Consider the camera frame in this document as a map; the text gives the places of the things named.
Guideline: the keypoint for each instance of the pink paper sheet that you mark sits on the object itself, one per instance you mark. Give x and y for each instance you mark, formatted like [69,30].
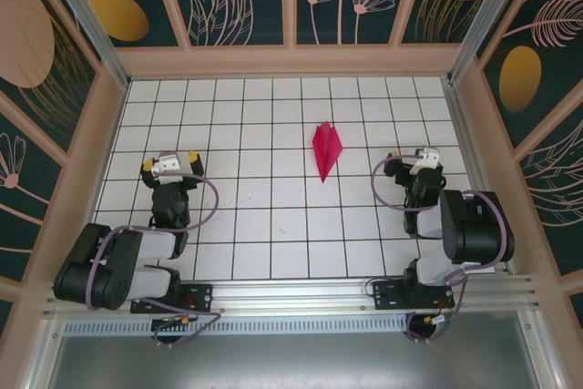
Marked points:
[325,147]

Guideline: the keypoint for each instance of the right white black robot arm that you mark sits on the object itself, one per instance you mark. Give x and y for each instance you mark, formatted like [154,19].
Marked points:
[473,229]

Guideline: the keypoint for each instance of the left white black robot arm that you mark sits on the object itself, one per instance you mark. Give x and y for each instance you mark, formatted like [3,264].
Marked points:
[155,243]

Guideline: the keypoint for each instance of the grey metal sheet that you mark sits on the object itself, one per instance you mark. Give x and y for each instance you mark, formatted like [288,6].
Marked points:
[291,361]

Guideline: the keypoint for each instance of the yellow power connector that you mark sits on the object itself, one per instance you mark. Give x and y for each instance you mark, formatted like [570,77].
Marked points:
[429,318]
[186,319]

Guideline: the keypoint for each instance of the aluminium side rail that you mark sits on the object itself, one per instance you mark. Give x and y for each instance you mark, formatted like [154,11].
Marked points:
[473,134]

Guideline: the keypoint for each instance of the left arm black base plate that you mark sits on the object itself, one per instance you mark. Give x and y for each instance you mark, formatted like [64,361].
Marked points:
[200,298]

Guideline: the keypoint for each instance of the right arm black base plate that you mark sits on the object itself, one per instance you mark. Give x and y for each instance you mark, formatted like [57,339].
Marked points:
[387,295]

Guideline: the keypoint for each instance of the long aluminium mounting rail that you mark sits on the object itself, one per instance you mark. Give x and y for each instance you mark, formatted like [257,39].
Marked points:
[291,293]

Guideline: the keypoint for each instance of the aluminium frame post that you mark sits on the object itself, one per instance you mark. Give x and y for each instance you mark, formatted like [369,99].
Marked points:
[82,11]
[487,11]

